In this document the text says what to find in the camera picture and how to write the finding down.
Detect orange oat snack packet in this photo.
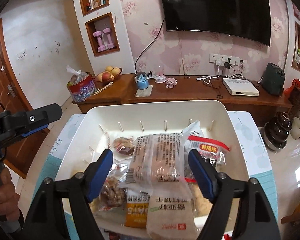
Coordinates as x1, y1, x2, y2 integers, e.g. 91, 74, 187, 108
125, 189, 150, 228

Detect white bucket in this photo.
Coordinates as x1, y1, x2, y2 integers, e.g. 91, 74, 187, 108
290, 117, 300, 139

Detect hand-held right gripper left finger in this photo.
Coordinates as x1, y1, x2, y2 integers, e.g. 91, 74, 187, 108
22, 149, 114, 240

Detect red and black vase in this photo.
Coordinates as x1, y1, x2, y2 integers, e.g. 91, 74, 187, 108
284, 78, 300, 108

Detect white beaded stick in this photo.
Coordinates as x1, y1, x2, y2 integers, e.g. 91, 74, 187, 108
94, 82, 114, 95

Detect beige cracker packet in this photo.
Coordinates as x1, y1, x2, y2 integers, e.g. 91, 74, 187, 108
146, 187, 195, 240

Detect dark brown snack packet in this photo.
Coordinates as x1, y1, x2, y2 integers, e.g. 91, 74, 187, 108
112, 136, 136, 156

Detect white wall niche shelf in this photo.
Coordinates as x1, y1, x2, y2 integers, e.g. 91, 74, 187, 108
70, 0, 135, 74

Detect pink round music box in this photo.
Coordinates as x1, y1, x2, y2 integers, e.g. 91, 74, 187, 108
154, 65, 167, 83

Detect person's left hand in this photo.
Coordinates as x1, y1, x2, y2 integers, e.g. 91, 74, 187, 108
0, 165, 23, 227

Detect white power strip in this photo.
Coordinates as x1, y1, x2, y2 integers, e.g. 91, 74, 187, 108
209, 53, 240, 64

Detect black television cable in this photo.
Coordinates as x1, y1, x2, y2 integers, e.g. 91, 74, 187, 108
134, 17, 165, 74

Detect dark green air fryer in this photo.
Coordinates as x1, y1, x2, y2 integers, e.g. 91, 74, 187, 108
261, 62, 286, 95

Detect brown wooden door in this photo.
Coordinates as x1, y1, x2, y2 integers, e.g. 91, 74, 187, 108
0, 17, 50, 179

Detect wooden television cabinet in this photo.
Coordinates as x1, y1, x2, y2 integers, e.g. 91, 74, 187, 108
72, 73, 294, 128

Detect blue snow globe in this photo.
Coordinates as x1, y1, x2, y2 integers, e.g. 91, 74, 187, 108
135, 71, 149, 90

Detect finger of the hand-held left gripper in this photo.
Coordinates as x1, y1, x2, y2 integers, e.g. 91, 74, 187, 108
5, 103, 63, 138

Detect red label dark snack packet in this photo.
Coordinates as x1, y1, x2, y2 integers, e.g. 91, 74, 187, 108
186, 135, 230, 167

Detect pink dumbbell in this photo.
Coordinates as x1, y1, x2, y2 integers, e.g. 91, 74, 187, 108
103, 28, 115, 49
93, 31, 104, 51

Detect pink pig figurine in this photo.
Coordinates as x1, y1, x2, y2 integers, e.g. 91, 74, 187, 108
165, 77, 178, 89

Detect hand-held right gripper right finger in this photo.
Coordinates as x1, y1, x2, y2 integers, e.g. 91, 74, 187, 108
187, 149, 282, 240

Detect white plastic storage bin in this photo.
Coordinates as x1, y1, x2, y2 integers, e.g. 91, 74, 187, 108
54, 99, 250, 233

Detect black wall television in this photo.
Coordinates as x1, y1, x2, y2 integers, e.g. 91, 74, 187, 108
157, 0, 271, 47

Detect clear packet of brown pastry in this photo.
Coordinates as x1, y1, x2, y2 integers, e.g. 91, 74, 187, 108
127, 132, 189, 189

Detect bowl of fruit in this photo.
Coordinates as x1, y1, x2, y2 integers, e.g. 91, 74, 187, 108
94, 66, 123, 82

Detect teal ribbed table mat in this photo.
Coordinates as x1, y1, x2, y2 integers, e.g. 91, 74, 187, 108
46, 155, 278, 240

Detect plastic bag with red tin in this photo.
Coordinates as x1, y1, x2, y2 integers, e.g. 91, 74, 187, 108
66, 65, 97, 103

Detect clear colourful nut packet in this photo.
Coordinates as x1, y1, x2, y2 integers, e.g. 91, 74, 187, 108
100, 162, 128, 207

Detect grey square cloth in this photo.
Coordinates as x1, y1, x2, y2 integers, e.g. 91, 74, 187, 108
135, 85, 153, 98

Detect white crinkled snack packet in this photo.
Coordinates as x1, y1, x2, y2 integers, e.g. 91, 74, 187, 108
183, 120, 205, 143

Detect brown ceramic tiered fountain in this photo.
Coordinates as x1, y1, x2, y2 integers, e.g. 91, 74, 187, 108
264, 112, 294, 152

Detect white set-top box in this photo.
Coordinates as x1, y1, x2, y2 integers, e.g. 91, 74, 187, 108
222, 77, 260, 97

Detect white charger cable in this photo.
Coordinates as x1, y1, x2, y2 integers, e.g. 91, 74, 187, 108
196, 66, 224, 84

